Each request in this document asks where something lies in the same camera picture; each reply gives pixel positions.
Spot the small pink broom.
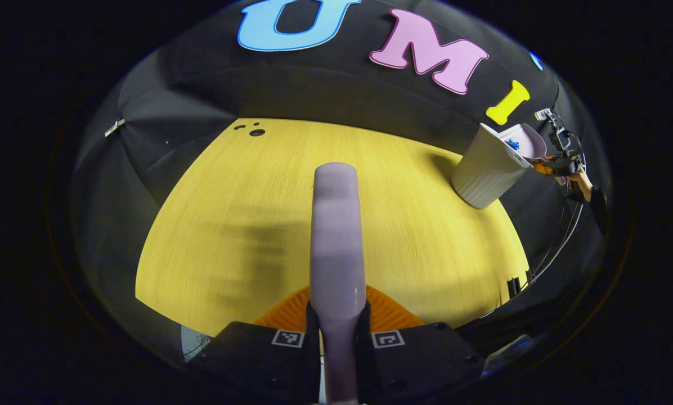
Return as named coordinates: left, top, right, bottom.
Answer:
left=309, top=163, right=369, bottom=405

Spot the black cable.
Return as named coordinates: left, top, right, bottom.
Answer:
left=531, top=132, right=587, bottom=282

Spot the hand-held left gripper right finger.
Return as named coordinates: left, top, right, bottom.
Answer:
left=356, top=285, right=487, bottom=404

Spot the pink dustpan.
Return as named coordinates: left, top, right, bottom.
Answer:
left=499, top=123, right=548, bottom=164

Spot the wooden desktop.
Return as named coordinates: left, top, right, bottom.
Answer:
left=135, top=118, right=531, bottom=338

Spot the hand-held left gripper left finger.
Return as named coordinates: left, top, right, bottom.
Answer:
left=187, top=285, right=321, bottom=404

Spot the white ribbed garbage bin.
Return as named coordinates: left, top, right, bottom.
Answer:
left=451, top=123, right=534, bottom=210

